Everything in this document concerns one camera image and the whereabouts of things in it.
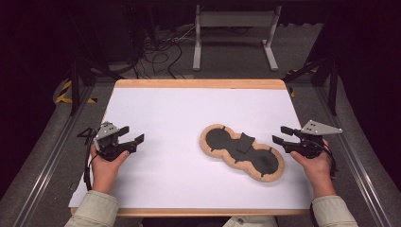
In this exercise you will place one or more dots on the person's right hand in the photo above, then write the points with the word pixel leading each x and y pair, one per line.
pixel 315 171

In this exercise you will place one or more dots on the metal floor rail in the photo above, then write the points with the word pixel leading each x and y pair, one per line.
pixel 50 164
pixel 356 164

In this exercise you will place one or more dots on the tan fleece pad black lining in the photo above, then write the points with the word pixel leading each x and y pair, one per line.
pixel 227 142

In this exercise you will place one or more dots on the dark equipment box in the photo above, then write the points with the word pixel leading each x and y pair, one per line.
pixel 119 31

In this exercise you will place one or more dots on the black tripod stand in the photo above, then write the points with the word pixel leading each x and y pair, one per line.
pixel 333 88
pixel 74 85

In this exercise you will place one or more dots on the wooden table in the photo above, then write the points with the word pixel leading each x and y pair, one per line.
pixel 195 83

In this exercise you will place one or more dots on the grey metal stand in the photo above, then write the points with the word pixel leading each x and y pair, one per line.
pixel 235 19

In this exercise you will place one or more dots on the person's beige jacket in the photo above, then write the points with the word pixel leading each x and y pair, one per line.
pixel 249 221

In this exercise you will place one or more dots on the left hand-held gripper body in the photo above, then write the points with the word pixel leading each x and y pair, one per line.
pixel 107 143

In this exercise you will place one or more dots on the white table mat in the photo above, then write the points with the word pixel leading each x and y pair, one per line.
pixel 176 119

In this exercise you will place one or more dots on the person's left hand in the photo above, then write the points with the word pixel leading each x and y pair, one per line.
pixel 105 171

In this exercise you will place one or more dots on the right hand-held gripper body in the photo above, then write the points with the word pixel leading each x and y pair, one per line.
pixel 310 143

